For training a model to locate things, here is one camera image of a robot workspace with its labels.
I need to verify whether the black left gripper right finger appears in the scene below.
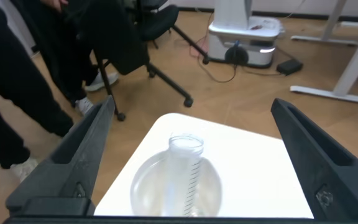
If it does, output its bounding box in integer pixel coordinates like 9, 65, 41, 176
270, 98, 358, 221

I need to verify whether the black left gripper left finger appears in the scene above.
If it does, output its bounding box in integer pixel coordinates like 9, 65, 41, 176
5, 95, 116, 218

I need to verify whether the blue pigment test tube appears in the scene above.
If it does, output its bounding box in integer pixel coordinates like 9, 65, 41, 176
166, 133, 204, 218

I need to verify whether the blue white paper cup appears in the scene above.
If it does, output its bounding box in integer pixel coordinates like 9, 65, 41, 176
130, 149, 223, 218

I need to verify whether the white standing desk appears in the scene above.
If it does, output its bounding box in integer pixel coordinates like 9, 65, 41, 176
290, 0, 358, 106

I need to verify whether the person in black clothes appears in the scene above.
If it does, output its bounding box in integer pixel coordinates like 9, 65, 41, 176
0, 0, 74, 183

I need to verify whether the black power adapter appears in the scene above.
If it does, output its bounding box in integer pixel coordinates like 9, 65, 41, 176
275, 58, 304, 77

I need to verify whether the black office chair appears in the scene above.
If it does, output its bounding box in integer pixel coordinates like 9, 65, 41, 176
82, 0, 211, 122

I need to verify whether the white humanoid robot on base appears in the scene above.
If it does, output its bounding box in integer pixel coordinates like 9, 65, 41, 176
208, 0, 285, 69

